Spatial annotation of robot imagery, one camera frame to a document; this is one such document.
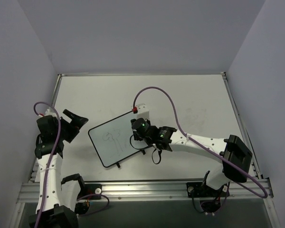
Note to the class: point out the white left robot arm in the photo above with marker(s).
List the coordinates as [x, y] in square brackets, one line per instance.
[57, 195]

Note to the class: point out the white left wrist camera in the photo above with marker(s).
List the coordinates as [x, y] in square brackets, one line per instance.
[48, 112]

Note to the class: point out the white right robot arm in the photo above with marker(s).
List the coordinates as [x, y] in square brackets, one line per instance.
[232, 155]

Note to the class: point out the black-framed whiteboard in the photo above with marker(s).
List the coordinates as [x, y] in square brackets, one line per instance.
[113, 141]

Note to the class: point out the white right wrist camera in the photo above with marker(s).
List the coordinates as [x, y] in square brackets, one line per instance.
[141, 111]

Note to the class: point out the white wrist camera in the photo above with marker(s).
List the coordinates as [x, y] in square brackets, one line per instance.
[48, 112]
[141, 111]

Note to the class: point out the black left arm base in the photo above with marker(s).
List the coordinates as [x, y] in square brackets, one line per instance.
[95, 189]

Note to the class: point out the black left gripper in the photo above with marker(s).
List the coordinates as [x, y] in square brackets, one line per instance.
[68, 125]

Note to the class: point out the aluminium front frame rail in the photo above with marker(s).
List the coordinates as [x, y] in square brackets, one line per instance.
[150, 191]

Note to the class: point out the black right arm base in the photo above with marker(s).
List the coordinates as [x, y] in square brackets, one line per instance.
[206, 200]

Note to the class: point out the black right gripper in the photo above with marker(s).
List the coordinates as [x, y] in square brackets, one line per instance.
[136, 137]

